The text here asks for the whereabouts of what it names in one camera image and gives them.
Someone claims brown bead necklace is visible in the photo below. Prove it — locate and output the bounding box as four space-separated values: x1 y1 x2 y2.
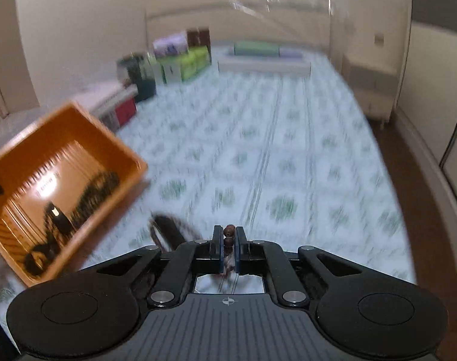
148 213 239 283

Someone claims orange plastic tray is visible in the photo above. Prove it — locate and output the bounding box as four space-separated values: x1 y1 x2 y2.
0 103 148 287

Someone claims black band wristwatch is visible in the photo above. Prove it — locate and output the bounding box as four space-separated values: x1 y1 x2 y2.
43 201 75 245

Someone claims long dark bead necklace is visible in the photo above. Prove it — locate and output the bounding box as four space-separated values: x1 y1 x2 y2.
67 170 121 230

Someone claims black strap watch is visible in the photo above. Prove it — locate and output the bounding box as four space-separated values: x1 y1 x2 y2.
23 242 60 276

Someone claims floral green white bedsheet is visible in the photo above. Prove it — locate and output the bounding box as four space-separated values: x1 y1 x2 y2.
0 42 418 328

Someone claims pink book stack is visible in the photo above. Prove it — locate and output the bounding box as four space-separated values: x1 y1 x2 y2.
70 80 138 132

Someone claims dark green round tin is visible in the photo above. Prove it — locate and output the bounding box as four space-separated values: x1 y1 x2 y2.
116 53 157 103

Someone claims green tissue box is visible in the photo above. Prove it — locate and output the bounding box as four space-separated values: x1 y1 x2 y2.
157 46 211 84

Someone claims white flat box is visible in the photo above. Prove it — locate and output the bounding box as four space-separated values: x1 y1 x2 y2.
217 48 311 77

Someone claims green long box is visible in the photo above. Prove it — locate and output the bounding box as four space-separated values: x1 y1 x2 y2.
233 41 280 57

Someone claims beige bedside cabinet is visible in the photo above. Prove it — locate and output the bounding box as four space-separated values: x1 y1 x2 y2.
341 53 398 124

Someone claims purple tissue pack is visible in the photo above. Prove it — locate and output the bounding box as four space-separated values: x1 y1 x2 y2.
153 32 188 58

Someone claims brown small box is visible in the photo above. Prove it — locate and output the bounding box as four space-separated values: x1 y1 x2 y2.
186 27 210 49

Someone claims wooden headboard in plastic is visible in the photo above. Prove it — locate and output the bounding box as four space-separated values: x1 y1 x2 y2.
144 0 354 66

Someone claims wall switch plate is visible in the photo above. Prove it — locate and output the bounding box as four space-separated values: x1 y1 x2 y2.
374 33 384 47

